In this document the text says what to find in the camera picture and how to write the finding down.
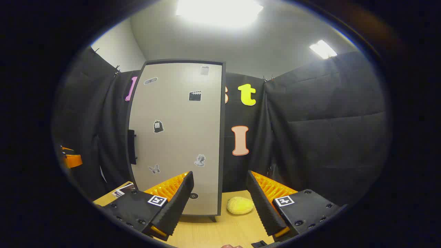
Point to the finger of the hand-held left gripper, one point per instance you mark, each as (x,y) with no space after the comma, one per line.
(74,161)
(68,149)

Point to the yellow sponge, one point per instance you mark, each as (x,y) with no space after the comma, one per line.
(240,205)

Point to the black backdrop cloth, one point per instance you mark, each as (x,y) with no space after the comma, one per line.
(327,120)

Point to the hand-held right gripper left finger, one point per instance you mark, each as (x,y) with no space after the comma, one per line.
(177,203)

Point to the small ceiling light panel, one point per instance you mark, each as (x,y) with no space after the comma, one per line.
(322,49)

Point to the large ceiling light panel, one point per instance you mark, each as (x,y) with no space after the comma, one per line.
(218,12)

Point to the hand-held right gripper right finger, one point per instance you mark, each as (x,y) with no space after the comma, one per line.
(262,203)

